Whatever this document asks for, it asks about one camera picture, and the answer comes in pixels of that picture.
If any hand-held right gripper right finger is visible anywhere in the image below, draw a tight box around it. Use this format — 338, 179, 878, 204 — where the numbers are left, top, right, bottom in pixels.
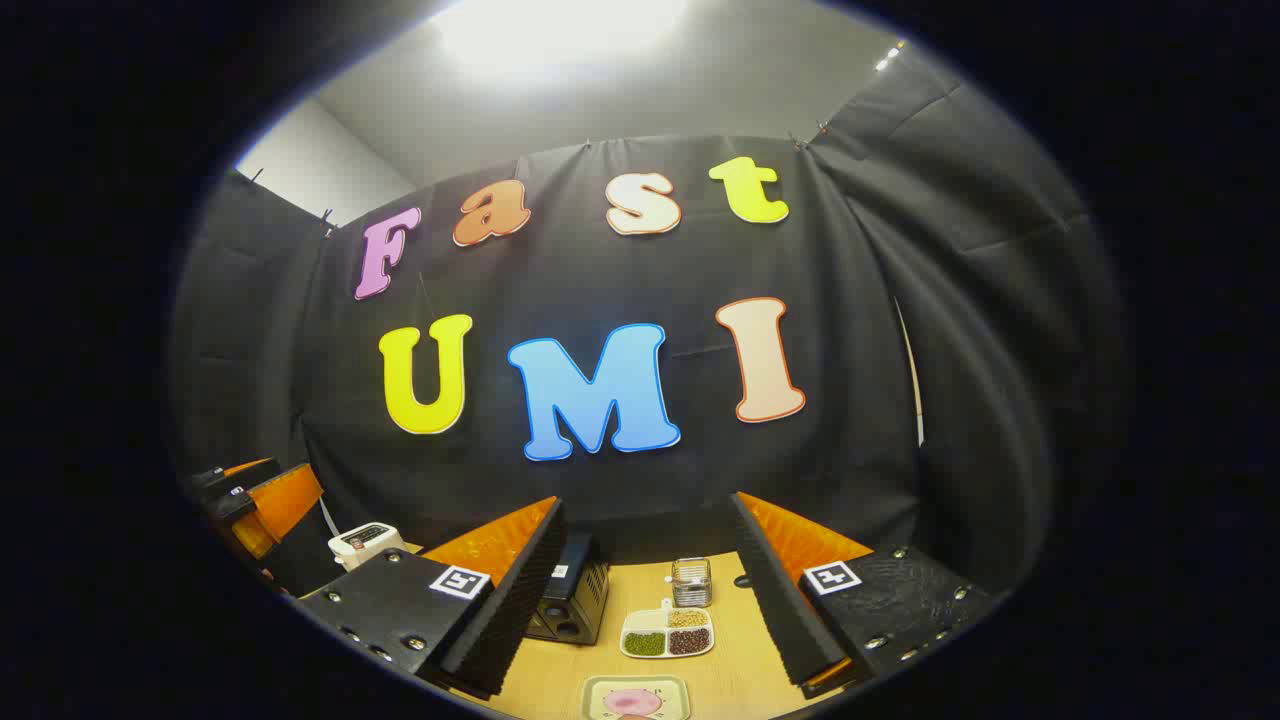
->
728, 490, 996, 701

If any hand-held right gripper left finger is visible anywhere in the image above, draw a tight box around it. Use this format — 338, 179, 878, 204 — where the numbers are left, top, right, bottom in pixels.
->
298, 496, 567, 699

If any black electric oven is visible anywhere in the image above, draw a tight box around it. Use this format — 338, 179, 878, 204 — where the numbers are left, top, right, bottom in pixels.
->
525, 530, 611, 646

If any pale square plate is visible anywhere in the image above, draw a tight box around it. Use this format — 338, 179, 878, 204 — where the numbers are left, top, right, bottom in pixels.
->
581, 674, 693, 720

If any white toaster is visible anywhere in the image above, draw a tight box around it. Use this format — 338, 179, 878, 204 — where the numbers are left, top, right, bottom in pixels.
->
328, 522, 406, 573

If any clear square jar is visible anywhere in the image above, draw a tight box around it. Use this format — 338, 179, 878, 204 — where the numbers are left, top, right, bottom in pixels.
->
668, 557, 714, 609

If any white divided plate with beans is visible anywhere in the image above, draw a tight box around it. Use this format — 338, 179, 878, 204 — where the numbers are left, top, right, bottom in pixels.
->
619, 598, 717, 660

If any black backdrop cloth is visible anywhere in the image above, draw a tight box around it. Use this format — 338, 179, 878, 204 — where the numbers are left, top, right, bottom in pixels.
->
170, 50, 1131, 601

